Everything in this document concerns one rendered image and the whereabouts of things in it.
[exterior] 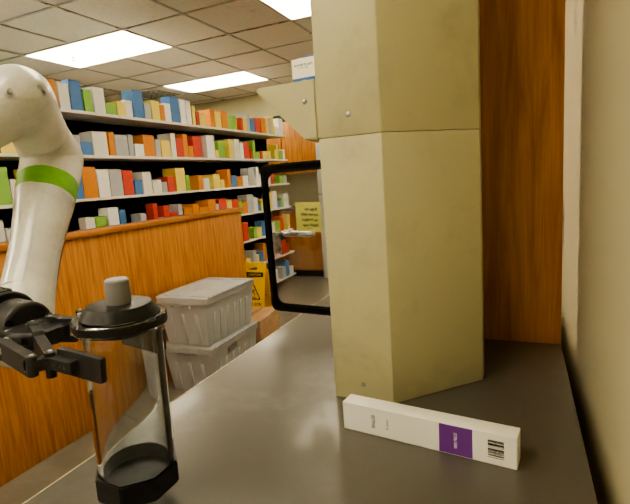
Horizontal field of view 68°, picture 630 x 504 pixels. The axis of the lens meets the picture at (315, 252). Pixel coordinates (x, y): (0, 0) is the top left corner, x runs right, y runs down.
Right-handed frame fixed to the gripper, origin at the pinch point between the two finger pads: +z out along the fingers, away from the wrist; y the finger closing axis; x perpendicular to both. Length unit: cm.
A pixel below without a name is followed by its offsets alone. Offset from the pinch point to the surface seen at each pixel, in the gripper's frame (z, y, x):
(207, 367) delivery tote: -128, 190, 110
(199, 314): -133, 189, 75
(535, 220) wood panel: 47, 72, -12
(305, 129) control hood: 8.3, 35.2, -28.8
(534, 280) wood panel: 49, 72, 2
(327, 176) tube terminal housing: 12.7, 35.2, -21.0
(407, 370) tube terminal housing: 28.3, 37.3, 12.6
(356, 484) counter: 27.3, 12.4, 18.4
